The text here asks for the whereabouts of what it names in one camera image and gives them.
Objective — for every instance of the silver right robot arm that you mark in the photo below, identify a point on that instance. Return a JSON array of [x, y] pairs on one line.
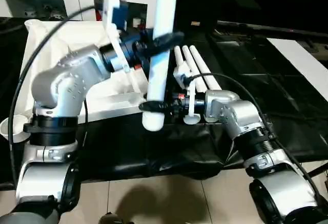
[[256, 142]]

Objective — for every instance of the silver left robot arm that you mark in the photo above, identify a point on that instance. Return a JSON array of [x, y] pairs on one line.
[[61, 90]]

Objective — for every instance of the white board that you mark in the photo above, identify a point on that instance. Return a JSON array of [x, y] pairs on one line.
[[300, 60]]

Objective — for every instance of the black floor stand bar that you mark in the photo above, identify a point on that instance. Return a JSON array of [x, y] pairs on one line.
[[320, 170]]

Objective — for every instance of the black mat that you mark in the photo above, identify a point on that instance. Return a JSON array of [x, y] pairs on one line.
[[246, 80]]

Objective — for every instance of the white plastic table top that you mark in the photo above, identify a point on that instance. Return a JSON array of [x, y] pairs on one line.
[[56, 44]]

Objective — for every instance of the black metal rail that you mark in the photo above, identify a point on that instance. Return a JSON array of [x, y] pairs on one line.
[[266, 29]]

